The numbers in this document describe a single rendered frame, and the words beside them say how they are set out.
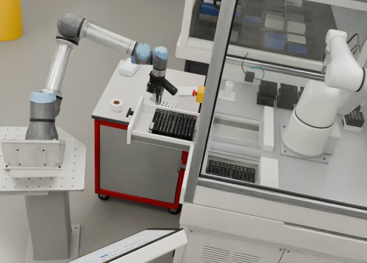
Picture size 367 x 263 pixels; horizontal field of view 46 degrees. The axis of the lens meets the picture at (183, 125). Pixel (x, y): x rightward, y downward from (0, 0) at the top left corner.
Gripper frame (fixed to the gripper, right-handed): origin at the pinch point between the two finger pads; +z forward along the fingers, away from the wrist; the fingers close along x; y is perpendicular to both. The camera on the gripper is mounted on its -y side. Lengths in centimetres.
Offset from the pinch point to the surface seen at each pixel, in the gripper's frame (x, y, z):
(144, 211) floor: 13, -3, 81
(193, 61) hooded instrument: -59, -2, 2
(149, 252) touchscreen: 117, -40, -37
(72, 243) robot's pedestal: 54, 27, 80
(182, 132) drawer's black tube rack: 27.5, -22.8, -8.9
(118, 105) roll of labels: 10.5, 20.7, 1.2
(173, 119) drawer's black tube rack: 20.2, -15.1, -8.9
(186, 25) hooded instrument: -55, 5, -24
